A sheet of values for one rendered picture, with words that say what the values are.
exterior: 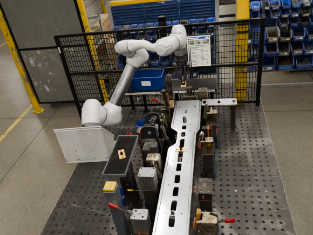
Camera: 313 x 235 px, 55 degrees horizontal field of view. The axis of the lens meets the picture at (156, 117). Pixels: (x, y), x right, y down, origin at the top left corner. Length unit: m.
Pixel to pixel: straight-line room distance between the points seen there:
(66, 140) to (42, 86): 2.47
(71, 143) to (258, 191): 1.47
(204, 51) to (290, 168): 1.55
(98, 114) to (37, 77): 2.46
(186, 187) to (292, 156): 2.00
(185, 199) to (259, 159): 0.89
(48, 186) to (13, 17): 2.33
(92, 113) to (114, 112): 0.22
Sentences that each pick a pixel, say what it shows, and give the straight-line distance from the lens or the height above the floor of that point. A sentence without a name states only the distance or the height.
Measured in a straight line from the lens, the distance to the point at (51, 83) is 4.82.
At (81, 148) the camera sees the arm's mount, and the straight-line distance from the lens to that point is 2.55.
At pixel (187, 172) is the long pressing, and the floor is 1.00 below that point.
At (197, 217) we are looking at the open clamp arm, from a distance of 1.57.
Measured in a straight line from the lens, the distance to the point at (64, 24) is 4.30.
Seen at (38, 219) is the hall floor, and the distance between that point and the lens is 3.37.
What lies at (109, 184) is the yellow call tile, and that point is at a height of 1.16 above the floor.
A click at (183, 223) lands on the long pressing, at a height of 1.00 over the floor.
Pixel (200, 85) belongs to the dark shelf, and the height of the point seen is 1.03.
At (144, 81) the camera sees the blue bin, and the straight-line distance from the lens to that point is 2.75.
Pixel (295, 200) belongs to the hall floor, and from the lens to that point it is 3.16.
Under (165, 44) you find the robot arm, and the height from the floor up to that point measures 1.65.
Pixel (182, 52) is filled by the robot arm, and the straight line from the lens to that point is 2.16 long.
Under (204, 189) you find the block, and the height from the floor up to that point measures 1.03.
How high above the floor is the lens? 2.32
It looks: 33 degrees down
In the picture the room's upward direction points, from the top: 9 degrees counter-clockwise
